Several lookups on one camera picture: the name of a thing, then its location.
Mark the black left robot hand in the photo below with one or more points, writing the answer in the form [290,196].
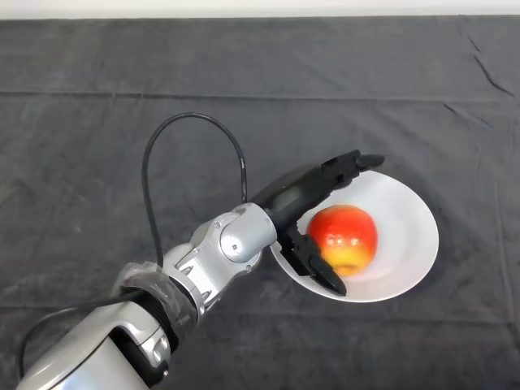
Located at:
[296,193]

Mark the red yellow apple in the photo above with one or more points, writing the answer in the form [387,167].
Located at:
[345,235]

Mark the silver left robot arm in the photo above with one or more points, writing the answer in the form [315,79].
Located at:
[227,248]

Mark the white round plate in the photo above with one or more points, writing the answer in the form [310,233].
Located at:
[402,227]

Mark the black table cloth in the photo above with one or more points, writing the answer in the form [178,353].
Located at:
[81,122]

